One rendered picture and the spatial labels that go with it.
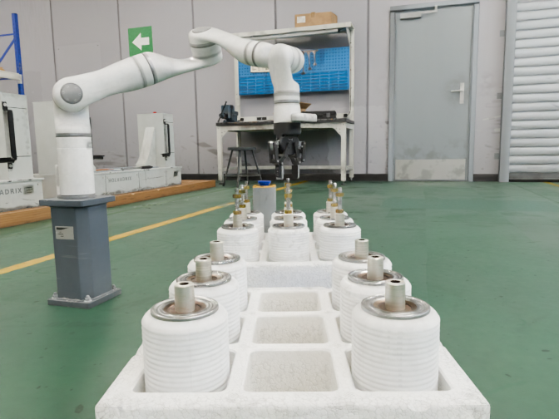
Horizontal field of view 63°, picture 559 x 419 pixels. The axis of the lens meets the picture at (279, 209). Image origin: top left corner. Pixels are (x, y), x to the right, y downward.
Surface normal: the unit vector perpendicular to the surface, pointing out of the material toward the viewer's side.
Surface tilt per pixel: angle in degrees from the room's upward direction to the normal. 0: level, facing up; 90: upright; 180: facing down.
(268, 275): 90
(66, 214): 94
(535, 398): 0
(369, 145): 90
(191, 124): 90
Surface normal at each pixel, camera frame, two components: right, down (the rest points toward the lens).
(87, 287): 0.47, 0.11
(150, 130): -0.28, -0.24
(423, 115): -0.29, 0.13
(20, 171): 0.96, 0.02
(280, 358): -0.02, 0.13
